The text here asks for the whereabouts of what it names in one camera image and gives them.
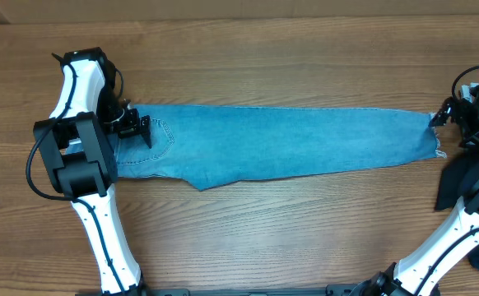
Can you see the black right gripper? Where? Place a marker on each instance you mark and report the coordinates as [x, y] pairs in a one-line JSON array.
[[447, 113]]

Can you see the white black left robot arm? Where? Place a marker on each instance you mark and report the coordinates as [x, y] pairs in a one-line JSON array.
[[80, 162]]

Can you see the blue denim jeans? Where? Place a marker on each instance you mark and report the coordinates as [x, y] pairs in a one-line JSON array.
[[210, 146]]

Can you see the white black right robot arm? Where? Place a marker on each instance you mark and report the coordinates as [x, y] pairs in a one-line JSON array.
[[419, 273]]

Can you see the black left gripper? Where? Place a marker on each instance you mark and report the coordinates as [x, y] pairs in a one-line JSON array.
[[143, 131]]

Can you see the light blue folded jeans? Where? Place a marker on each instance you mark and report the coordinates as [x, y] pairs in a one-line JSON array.
[[468, 92]]

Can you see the black garment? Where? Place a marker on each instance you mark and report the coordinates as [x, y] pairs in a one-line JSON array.
[[456, 178]]

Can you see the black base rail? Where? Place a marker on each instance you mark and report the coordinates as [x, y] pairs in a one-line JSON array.
[[329, 290]]

